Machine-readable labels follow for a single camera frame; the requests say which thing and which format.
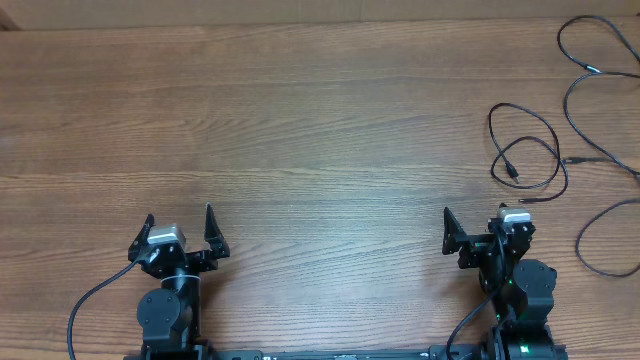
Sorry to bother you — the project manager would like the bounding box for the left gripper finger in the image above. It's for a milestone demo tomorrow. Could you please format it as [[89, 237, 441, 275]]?
[[128, 214, 155, 253], [204, 203, 230, 258]]

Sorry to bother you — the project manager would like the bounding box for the black USB cable short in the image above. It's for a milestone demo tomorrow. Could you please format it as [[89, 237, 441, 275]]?
[[486, 102, 570, 204]]

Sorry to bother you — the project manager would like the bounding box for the black USB cable long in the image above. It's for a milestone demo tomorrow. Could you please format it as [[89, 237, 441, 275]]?
[[556, 13, 640, 279]]

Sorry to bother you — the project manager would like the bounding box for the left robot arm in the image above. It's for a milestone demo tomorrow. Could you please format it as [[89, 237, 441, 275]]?
[[128, 204, 230, 360]]

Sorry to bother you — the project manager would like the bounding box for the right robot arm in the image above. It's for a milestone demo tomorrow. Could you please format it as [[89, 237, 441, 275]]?
[[430, 204, 568, 360]]

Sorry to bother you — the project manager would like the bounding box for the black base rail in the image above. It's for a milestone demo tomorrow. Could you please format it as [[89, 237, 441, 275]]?
[[214, 344, 484, 360]]

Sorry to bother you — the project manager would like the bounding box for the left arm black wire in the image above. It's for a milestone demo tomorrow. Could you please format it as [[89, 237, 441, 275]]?
[[66, 257, 144, 360]]

